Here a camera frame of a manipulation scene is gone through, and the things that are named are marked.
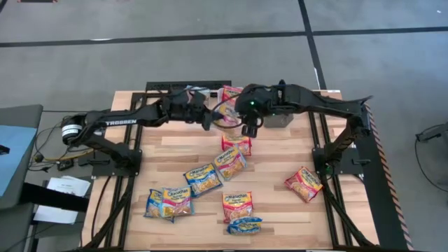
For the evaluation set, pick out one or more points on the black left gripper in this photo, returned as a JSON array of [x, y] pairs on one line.
[[192, 105]]

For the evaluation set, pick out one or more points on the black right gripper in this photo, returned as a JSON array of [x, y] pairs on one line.
[[255, 103]]

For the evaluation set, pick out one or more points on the red beef ramen packet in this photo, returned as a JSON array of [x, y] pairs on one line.
[[229, 92], [304, 183], [241, 145], [238, 206]]

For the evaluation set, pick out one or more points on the teal-edged Maruchan ramen packet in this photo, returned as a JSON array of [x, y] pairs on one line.
[[229, 162], [176, 202], [227, 115], [201, 92]]

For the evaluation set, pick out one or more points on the blue soy sauce ramen packet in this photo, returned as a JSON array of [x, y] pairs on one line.
[[245, 225], [203, 179], [152, 206]]

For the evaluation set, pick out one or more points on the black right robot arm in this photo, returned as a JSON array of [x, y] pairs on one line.
[[315, 99]]

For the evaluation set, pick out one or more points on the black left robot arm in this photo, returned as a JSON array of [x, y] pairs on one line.
[[119, 122]]

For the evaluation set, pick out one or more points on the white plastic bin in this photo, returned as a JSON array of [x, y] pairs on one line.
[[231, 129]]

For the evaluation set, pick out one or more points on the grey plastic bin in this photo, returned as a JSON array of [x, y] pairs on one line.
[[280, 120]]

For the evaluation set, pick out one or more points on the black panel with striped edge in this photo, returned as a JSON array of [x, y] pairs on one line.
[[378, 196]]

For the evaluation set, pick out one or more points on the black power adapter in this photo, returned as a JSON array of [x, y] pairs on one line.
[[65, 164]]

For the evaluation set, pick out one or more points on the white paper sheet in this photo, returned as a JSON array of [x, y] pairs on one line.
[[52, 214], [70, 185]]

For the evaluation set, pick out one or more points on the black round plug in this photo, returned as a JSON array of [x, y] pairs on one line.
[[38, 158]]

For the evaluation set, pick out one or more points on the black beam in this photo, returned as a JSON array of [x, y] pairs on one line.
[[52, 197]]

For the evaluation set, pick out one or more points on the grey desk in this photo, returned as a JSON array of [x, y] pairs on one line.
[[21, 113]]

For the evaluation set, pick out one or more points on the blue sheet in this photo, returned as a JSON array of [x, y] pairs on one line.
[[17, 157]]

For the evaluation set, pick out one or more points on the small dark desk object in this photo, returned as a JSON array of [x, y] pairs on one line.
[[3, 150]]

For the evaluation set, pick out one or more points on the black upright post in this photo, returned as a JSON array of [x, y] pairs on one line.
[[281, 83]]

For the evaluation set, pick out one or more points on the black aluminium table frame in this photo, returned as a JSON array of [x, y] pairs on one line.
[[137, 96]]

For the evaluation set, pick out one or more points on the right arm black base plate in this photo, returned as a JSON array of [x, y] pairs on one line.
[[350, 164]]

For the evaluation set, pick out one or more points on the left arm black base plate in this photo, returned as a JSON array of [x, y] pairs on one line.
[[105, 168]]

